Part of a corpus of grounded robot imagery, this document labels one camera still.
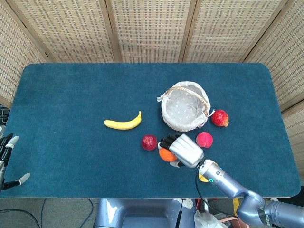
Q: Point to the blue felt table mat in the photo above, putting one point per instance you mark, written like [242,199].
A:
[95,152]

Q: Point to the red pomegranate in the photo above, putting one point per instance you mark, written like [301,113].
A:
[220,118]

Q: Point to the dark red apple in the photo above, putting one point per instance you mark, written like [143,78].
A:
[149,142]

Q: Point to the woven folding screen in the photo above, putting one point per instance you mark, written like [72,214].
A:
[152,28]

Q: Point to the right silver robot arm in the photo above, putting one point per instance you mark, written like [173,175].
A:
[240,190]

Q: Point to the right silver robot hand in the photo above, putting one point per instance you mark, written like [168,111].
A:
[187,149]

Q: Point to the silver robot base column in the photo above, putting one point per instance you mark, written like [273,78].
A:
[137,213]

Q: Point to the yellow banana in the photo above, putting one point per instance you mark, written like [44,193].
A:
[123,124]

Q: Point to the white plastic bag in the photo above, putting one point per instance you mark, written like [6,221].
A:
[206,219]

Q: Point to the pink red peach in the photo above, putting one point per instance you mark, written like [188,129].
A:
[204,140]

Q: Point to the orange fruit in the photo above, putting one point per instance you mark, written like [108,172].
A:
[167,155]

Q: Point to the white lined wicker basket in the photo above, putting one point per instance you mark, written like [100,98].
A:
[184,107]

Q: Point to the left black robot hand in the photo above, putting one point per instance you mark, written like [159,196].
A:
[6,152]

